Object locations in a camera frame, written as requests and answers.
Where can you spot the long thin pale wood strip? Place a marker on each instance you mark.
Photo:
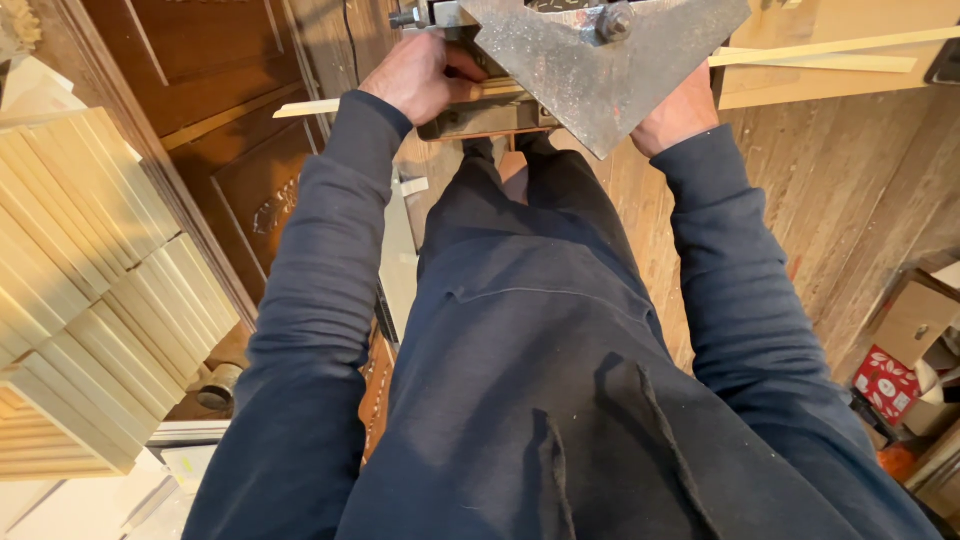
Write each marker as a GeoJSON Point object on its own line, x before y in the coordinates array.
{"type": "Point", "coordinates": [315, 108]}

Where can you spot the flat pale wood strip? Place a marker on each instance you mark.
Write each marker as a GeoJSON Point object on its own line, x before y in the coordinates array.
{"type": "Point", "coordinates": [825, 61]}

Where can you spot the white boards heap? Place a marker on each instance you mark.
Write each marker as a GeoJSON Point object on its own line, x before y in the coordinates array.
{"type": "Point", "coordinates": [90, 502]}

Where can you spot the black tool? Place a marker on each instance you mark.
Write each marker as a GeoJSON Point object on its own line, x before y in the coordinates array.
{"type": "Point", "coordinates": [945, 66]}

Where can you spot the person's dark blue clothed body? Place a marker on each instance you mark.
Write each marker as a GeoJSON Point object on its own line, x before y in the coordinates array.
{"type": "Point", "coordinates": [525, 360]}

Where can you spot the orange plastic bag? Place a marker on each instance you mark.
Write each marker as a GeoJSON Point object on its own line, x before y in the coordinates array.
{"type": "Point", "coordinates": [898, 459]}

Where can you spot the pale wooden workbench board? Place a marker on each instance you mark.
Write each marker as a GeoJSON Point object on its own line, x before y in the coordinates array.
{"type": "Point", "coordinates": [825, 86]}

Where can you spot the round metal tin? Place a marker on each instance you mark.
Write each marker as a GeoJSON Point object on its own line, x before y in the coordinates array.
{"type": "Point", "coordinates": [219, 386]}

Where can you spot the metal mitre cutting machine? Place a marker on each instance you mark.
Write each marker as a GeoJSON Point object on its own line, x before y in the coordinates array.
{"type": "Point", "coordinates": [592, 67]}

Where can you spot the person's left fingers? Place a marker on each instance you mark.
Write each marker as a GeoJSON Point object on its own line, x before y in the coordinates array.
{"type": "Point", "coordinates": [466, 73]}

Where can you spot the person's left hand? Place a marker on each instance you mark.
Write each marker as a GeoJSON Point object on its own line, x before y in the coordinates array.
{"type": "Point", "coordinates": [416, 79]}

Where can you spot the person's right hand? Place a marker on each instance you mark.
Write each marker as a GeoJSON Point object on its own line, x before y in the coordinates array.
{"type": "Point", "coordinates": [677, 114]}

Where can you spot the white plank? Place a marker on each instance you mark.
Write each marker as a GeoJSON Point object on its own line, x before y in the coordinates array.
{"type": "Point", "coordinates": [399, 262]}

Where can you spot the brown cardboard box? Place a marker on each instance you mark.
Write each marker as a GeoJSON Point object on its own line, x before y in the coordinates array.
{"type": "Point", "coordinates": [915, 319]}

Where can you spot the stack of pale wood mouldings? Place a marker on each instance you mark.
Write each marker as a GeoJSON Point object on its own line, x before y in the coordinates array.
{"type": "Point", "coordinates": [90, 285]}

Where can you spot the red patterned box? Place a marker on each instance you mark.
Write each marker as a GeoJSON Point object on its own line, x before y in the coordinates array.
{"type": "Point", "coordinates": [887, 384]}

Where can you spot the carved dark wooden door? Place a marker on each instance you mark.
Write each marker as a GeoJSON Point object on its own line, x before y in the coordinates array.
{"type": "Point", "coordinates": [217, 112]}

